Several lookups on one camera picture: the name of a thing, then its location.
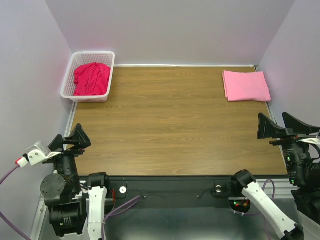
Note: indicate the aluminium frame rail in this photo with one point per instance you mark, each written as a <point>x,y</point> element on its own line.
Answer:
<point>38,220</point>

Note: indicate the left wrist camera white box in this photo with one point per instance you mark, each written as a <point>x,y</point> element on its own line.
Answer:
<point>34,155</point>

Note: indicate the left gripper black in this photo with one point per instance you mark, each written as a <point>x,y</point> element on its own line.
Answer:
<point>80,137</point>

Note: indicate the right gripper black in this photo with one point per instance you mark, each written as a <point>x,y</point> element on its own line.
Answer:
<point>295,130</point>

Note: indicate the white plastic laundry basket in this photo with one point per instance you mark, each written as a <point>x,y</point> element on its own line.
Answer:
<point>81,58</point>

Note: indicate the magenta red t-shirt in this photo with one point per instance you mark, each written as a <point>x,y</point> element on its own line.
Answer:
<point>91,79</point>

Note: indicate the folded light pink t-shirt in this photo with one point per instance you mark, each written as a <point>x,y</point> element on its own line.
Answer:
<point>245,86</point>

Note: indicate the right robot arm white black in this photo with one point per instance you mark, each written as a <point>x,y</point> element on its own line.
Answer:
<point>301,219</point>

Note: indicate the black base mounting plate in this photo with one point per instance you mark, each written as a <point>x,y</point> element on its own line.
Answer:
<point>175,192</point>

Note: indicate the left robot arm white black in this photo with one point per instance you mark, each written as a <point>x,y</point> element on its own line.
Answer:
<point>76,211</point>

